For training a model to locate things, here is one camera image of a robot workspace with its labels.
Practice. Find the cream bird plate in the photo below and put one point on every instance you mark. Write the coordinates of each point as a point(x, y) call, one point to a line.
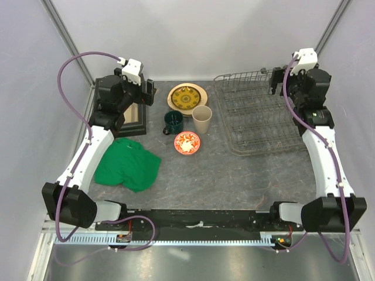
point(203, 93)

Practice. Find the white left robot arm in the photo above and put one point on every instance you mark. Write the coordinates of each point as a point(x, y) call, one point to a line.
point(67, 199)

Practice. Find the grey wire dish rack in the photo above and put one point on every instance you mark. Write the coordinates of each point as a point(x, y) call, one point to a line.
point(257, 122)

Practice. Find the black framed wooden box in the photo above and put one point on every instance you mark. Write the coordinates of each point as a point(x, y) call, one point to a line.
point(132, 117)

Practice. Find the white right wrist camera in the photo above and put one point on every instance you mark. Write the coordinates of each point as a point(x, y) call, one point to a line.
point(306, 59)

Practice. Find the green cloth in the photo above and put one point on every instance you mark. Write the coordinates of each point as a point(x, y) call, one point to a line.
point(128, 163)

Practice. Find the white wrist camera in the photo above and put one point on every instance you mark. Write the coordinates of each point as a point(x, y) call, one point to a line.
point(131, 69)
point(306, 59)

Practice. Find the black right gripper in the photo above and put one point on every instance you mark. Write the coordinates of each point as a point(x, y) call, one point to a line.
point(278, 76)

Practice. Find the dark green mug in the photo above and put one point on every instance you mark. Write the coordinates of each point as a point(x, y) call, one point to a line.
point(173, 123)

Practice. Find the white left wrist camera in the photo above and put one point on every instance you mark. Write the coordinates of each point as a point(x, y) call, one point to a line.
point(131, 69)

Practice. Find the white slotted cable duct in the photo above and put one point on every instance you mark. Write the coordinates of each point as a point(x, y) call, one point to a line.
point(116, 240)

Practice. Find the beige tall cup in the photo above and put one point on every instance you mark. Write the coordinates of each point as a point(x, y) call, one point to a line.
point(201, 118)

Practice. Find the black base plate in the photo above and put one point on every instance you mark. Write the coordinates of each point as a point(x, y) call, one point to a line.
point(212, 225)

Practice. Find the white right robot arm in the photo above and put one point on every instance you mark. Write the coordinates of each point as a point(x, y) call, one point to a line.
point(336, 208)

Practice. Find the white red patterned bowl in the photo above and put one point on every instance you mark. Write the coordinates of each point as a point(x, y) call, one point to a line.
point(187, 143)

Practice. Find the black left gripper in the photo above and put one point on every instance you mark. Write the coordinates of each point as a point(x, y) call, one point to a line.
point(143, 98)

